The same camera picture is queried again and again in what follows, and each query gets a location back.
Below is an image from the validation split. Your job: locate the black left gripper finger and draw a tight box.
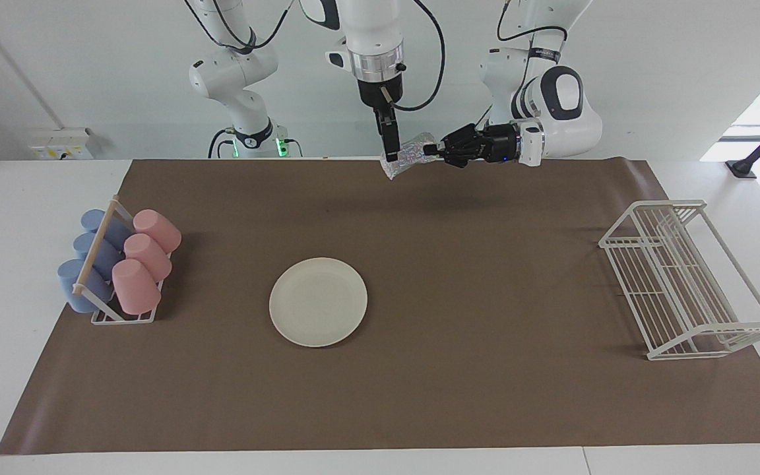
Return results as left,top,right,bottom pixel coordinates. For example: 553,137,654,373
424,146,481,168
439,124,483,149

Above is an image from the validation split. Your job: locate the cream round plate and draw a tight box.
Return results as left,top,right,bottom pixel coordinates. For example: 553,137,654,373
269,257,368,348

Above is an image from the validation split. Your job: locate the brown table mat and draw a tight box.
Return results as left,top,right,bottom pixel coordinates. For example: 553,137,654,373
0,158,760,456

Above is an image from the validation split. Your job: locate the pink plastic cup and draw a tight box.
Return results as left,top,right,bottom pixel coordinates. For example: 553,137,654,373
133,209,182,254
111,259,162,315
123,234,173,282

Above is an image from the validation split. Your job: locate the blue plastic cup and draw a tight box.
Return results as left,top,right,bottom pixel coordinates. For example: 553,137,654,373
73,232,122,281
57,259,115,313
80,209,133,250

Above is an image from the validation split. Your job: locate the white cup holder rack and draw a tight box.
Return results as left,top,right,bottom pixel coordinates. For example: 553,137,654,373
72,195,173,325

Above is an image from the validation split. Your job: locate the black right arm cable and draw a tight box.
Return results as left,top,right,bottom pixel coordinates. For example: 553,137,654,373
185,0,447,111

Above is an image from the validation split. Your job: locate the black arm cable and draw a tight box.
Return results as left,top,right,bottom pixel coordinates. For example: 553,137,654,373
497,0,569,63
185,0,447,111

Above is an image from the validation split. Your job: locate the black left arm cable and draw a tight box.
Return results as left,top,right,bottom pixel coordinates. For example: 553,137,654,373
497,0,569,63

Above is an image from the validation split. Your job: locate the black right base cable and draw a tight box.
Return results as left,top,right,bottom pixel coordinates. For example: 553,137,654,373
207,127,236,159

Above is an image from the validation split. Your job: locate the white wire dish rack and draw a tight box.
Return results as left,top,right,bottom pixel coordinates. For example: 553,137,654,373
598,200,760,361

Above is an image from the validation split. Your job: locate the white wall socket box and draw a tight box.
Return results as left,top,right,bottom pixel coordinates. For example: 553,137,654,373
29,127,94,160

